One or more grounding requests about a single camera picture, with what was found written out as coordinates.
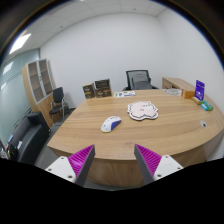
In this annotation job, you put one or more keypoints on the silver desk cable grommet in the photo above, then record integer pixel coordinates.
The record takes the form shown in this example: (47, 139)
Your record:
(203, 123)

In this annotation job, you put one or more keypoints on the green teal small box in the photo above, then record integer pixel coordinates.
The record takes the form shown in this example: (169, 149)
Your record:
(206, 105)

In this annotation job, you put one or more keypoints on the white green paper leaflet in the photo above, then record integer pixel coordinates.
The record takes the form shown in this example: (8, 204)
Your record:
(124, 94)

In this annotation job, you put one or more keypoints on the orange wooden small box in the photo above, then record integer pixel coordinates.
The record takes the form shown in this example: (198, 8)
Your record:
(188, 94)

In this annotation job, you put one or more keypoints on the black side chair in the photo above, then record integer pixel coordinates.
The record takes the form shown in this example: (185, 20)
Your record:
(58, 103)

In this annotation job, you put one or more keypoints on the wooden bookshelf cabinet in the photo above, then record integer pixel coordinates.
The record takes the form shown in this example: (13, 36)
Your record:
(39, 87)

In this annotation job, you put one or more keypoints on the black leather sofa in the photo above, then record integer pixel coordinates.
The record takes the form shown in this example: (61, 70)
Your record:
(29, 138)

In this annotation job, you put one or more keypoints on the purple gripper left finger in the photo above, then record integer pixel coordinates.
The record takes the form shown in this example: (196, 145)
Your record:
(74, 168)

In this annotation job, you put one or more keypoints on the purple standing sign card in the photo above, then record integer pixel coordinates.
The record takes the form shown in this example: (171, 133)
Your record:
(199, 90)

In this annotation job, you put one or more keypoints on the low wooden side cabinet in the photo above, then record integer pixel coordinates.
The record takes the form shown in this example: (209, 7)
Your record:
(176, 83)

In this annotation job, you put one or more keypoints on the round white patterned plate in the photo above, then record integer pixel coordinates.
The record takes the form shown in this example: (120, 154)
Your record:
(173, 91)

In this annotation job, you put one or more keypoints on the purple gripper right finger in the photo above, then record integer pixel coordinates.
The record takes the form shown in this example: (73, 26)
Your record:
(154, 166)

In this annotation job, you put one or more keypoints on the white and blue computer mouse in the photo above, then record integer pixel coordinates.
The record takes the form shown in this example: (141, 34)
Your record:
(110, 123)

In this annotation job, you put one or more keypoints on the large dark cardboard box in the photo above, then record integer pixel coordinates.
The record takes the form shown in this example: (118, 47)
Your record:
(103, 88)

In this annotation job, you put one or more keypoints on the pink cat-shaped mouse pad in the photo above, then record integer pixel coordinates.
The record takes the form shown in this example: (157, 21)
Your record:
(142, 110)

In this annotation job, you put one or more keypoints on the small brown cardboard box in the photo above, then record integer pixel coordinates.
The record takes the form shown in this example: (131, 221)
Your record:
(89, 90)

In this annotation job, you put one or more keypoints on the black mesh office chair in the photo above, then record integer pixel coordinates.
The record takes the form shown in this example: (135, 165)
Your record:
(138, 80)

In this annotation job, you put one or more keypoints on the wooden curved office desk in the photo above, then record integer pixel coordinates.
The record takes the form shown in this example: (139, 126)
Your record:
(176, 131)

